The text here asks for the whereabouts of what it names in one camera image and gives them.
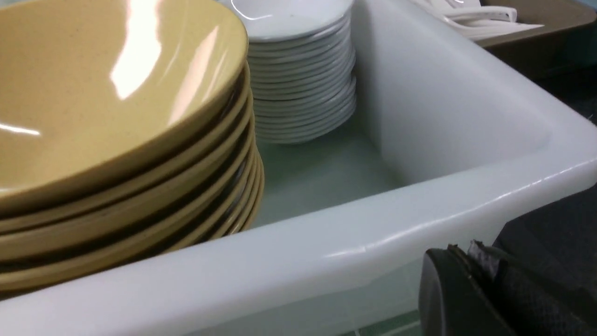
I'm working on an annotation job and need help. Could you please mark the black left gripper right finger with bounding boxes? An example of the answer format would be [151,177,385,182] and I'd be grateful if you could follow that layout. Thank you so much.
[469,240,596,336]

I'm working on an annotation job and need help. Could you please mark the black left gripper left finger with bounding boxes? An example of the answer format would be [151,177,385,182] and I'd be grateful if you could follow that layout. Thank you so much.
[418,245,514,336]

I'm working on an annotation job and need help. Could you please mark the white plastic tub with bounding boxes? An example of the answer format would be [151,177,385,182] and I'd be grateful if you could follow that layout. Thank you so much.
[1,0,596,336]

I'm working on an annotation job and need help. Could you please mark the brown plastic bin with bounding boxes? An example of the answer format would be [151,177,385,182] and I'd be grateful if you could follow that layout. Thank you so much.
[476,0,596,79]

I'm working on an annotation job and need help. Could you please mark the pile of white spoons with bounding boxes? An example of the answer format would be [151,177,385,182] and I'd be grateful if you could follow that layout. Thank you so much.
[410,0,544,41]

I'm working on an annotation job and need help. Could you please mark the stack of white dishes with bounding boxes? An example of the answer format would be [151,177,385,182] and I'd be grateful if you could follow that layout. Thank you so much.
[221,0,357,144]

